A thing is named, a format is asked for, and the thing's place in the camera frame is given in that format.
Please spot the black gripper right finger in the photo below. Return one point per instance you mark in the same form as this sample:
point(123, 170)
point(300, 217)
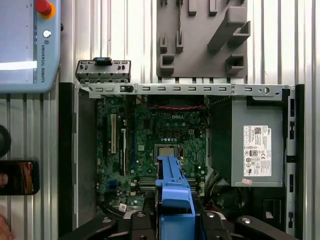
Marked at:
point(217, 227)

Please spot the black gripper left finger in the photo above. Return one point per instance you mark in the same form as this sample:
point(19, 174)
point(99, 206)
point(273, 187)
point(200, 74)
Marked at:
point(142, 227)

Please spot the hard disk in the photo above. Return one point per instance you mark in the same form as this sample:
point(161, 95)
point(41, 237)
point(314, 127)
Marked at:
point(172, 190)

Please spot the person's hand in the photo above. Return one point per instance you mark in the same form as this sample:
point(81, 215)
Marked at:
point(4, 225)

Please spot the black RAM slot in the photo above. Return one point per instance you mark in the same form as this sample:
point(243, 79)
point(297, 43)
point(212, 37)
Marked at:
point(146, 179)
point(146, 187)

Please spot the black expansion slot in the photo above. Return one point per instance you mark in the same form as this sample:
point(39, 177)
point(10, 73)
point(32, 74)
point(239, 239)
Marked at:
point(122, 152)

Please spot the CPU socket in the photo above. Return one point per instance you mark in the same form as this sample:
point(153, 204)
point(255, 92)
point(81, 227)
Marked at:
point(158, 150)

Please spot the silver CPU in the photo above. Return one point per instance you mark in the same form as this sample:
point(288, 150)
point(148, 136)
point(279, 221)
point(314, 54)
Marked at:
point(167, 151)

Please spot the grey power supply unit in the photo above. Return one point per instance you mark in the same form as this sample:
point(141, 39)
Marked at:
point(225, 140)

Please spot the white expansion slot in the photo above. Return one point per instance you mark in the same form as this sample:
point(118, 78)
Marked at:
point(113, 135)

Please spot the green motherboard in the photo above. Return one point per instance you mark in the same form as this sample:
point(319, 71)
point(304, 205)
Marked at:
point(150, 130)

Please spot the black PC case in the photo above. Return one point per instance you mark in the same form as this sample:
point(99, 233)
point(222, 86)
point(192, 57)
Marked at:
point(66, 150)

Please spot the black smartphone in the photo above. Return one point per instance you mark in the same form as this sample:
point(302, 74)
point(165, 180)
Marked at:
point(20, 177)

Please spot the round black object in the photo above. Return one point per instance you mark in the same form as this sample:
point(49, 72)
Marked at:
point(6, 140)

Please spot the grey parts rack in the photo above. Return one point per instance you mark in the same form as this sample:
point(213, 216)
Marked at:
point(195, 45)

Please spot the green RAM stick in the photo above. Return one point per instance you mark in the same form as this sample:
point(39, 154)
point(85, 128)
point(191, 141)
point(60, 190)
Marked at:
point(178, 17)

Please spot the pale blue teach pendant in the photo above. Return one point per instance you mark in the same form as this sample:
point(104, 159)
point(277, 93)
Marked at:
point(22, 37)

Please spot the metal expansion slot retainer bracket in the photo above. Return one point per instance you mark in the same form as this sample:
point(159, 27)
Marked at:
point(105, 72)

